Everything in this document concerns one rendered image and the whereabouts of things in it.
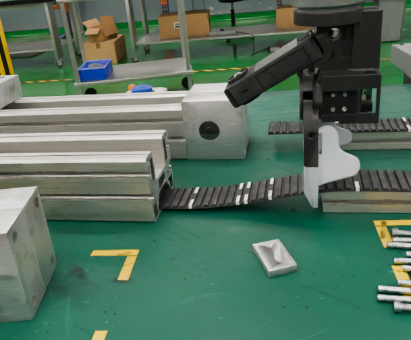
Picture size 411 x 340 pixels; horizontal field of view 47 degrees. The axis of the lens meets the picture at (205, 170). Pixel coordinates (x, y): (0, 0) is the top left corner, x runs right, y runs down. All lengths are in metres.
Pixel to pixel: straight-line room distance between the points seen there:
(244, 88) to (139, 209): 0.19
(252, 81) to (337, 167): 0.13
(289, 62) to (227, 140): 0.24
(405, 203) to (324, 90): 0.17
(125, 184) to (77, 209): 0.08
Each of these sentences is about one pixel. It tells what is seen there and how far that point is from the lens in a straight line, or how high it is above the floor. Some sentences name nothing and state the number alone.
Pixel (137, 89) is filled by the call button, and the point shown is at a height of 0.85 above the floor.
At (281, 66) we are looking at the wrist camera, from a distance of 0.52.
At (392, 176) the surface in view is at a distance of 0.60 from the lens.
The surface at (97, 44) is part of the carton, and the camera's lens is 5.75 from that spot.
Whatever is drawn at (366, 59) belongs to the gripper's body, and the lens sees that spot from 0.53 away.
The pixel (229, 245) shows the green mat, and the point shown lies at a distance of 0.53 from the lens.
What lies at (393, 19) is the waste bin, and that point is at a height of 0.24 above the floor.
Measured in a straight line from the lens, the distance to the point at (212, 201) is 0.59.
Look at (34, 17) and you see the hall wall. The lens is 9.13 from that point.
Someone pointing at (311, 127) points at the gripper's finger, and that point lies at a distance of 0.51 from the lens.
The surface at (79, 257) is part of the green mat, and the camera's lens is 0.56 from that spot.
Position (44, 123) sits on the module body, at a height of 0.84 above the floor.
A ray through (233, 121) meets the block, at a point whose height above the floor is 0.84.
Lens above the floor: 1.07
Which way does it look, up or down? 24 degrees down
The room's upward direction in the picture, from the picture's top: 6 degrees counter-clockwise
